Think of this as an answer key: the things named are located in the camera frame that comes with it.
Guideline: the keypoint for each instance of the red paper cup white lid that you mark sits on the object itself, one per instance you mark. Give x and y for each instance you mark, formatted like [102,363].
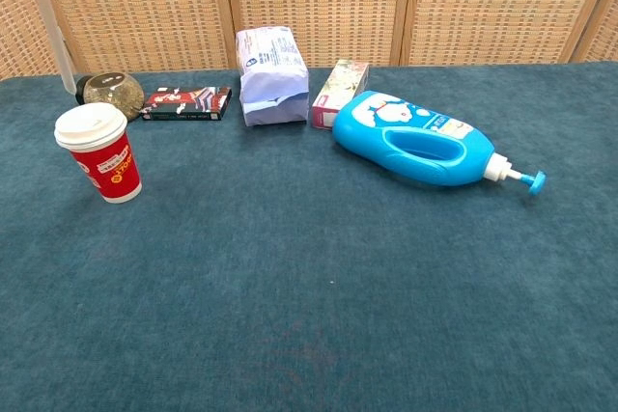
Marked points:
[101,151]

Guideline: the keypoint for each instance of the pink floral carton box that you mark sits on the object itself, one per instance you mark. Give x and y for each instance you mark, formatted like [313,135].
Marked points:
[338,93]

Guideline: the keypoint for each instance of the lavender tissue paper pack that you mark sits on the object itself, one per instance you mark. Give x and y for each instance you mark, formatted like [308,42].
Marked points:
[272,79]

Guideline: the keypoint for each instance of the blue pump detergent bottle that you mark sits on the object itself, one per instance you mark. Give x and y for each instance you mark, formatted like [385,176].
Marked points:
[410,142]

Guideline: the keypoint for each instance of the flat black red box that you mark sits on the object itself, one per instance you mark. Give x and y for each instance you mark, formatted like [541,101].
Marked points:
[188,103]

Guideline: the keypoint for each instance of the woven rattan folding screen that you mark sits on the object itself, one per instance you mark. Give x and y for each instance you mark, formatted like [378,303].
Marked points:
[309,2]

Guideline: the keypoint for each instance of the round glass jar black lid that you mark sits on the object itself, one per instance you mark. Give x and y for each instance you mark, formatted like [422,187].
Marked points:
[113,89]

